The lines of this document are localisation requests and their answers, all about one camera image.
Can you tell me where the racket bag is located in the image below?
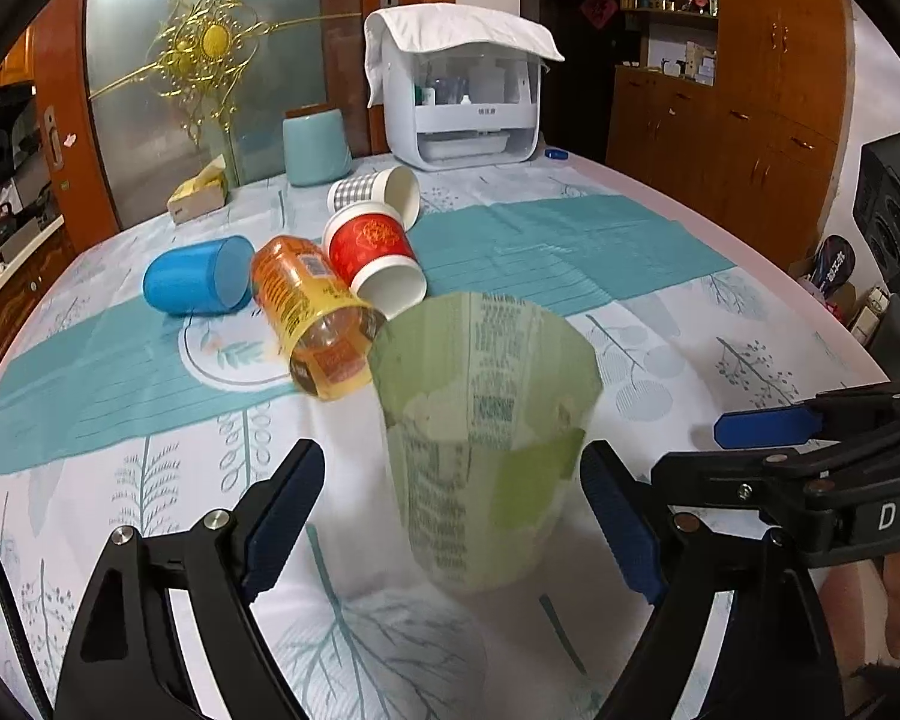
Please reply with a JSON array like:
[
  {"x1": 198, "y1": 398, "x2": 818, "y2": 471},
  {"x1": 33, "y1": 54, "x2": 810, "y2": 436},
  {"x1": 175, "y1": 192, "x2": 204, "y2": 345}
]
[{"x1": 808, "y1": 235, "x2": 860, "y2": 295}]

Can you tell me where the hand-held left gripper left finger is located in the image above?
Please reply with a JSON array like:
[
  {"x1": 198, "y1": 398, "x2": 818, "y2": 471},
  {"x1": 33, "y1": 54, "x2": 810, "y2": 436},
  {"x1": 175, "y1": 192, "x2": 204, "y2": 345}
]
[{"x1": 54, "y1": 439, "x2": 327, "y2": 720}]

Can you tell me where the teal table runner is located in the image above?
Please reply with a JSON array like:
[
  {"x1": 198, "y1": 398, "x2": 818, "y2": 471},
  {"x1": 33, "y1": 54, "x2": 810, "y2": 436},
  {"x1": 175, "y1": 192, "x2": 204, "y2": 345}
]
[{"x1": 0, "y1": 193, "x2": 737, "y2": 485}]

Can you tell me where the wooden cabinet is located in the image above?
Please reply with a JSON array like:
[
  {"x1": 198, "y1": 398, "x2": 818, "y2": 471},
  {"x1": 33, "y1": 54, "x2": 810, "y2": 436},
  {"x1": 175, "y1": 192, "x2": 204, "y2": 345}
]
[{"x1": 607, "y1": 0, "x2": 850, "y2": 271}]

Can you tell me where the green translucent printed cup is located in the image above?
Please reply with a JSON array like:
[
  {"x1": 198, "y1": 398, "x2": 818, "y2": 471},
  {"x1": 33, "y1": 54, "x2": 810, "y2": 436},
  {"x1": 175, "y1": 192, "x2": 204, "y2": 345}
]
[{"x1": 368, "y1": 292, "x2": 601, "y2": 592}]

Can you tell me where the red paper cup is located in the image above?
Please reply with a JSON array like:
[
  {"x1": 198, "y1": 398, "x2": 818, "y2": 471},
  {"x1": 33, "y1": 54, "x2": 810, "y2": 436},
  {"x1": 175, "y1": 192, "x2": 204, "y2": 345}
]
[{"x1": 323, "y1": 201, "x2": 428, "y2": 318}]

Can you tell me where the white storage box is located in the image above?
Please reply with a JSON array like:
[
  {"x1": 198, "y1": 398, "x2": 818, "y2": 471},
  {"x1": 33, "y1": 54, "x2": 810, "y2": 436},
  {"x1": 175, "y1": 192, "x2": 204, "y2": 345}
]
[{"x1": 385, "y1": 45, "x2": 545, "y2": 170}]

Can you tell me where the light blue canister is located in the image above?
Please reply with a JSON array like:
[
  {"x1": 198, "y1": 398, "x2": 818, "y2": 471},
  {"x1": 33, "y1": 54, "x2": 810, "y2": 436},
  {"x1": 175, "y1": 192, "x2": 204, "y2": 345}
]
[{"x1": 283, "y1": 106, "x2": 352, "y2": 187}]

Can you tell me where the yellow tissue box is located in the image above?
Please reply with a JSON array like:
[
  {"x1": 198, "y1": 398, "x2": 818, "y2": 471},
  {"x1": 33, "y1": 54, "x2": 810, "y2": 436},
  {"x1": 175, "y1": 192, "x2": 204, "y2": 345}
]
[{"x1": 167, "y1": 156, "x2": 230, "y2": 224}]

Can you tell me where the grey checkered paper cup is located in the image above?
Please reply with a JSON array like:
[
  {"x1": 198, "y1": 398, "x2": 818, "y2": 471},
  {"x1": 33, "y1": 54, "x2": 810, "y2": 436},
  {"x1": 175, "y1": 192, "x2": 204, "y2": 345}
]
[{"x1": 327, "y1": 166, "x2": 421, "y2": 230}]

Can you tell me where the black cable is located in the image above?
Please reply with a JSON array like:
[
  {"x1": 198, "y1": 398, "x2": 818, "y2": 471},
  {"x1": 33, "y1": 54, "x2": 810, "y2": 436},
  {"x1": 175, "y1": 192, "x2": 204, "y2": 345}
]
[{"x1": 0, "y1": 499, "x2": 53, "y2": 720}]

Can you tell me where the person's right hand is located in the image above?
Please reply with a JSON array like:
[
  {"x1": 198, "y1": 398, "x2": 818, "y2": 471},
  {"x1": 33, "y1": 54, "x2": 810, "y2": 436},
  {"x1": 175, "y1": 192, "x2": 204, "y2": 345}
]
[{"x1": 825, "y1": 551, "x2": 900, "y2": 691}]

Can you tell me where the blue plastic cup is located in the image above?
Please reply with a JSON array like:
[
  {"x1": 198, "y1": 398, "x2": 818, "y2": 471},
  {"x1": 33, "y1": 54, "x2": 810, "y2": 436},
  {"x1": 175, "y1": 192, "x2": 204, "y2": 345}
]
[{"x1": 143, "y1": 235, "x2": 256, "y2": 316}]

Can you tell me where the white cloth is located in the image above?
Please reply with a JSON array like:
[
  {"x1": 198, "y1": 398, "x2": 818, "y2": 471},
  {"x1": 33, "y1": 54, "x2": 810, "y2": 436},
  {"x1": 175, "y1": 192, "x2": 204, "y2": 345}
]
[{"x1": 364, "y1": 4, "x2": 566, "y2": 108}]

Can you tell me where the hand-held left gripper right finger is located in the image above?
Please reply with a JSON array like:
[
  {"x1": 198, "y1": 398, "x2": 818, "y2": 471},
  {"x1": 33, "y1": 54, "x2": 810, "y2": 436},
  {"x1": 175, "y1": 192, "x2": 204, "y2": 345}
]
[{"x1": 579, "y1": 440, "x2": 845, "y2": 720}]

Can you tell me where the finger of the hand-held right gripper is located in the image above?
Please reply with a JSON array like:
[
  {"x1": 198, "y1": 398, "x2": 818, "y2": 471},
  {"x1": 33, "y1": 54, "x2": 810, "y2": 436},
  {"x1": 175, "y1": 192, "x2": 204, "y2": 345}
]
[
  {"x1": 651, "y1": 426, "x2": 897, "y2": 515},
  {"x1": 714, "y1": 379, "x2": 900, "y2": 449}
]

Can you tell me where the orange label clear cup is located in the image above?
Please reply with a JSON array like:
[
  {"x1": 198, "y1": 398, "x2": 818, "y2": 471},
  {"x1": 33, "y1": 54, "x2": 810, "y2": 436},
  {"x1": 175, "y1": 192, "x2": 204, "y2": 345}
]
[{"x1": 251, "y1": 235, "x2": 388, "y2": 400}]

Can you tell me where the frosted glass door gold ornament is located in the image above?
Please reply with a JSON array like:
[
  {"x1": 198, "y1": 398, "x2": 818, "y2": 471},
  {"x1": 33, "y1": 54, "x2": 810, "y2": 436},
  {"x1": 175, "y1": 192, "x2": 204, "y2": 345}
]
[{"x1": 82, "y1": 0, "x2": 368, "y2": 232}]

